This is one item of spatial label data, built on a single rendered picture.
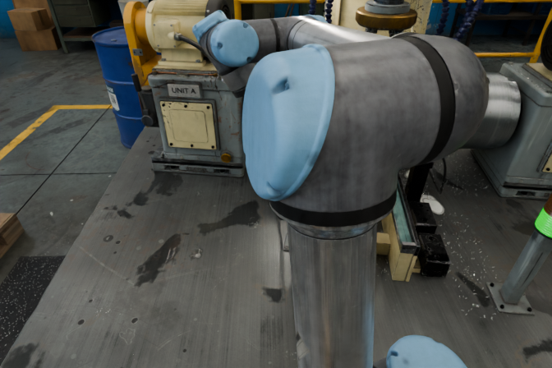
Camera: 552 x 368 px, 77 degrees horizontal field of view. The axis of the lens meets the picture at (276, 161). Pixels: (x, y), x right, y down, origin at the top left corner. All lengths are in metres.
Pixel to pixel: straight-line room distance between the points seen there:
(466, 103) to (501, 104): 0.91
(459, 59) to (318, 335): 0.28
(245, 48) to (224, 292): 0.58
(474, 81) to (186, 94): 0.92
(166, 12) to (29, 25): 5.38
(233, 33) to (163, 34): 0.54
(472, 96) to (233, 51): 0.40
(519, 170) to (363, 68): 1.10
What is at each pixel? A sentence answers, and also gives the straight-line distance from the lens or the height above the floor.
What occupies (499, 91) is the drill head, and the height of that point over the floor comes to 1.14.
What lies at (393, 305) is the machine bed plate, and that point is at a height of 0.80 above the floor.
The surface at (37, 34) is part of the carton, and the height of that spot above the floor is 0.23.
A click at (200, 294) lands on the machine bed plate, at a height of 0.80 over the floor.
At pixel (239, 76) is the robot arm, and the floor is 1.29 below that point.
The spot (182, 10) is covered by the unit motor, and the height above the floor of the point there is 1.34.
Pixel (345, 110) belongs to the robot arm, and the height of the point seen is 1.43.
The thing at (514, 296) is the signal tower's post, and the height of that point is 0.83.
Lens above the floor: 1.54
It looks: 34 degrees down
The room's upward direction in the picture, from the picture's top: straight up
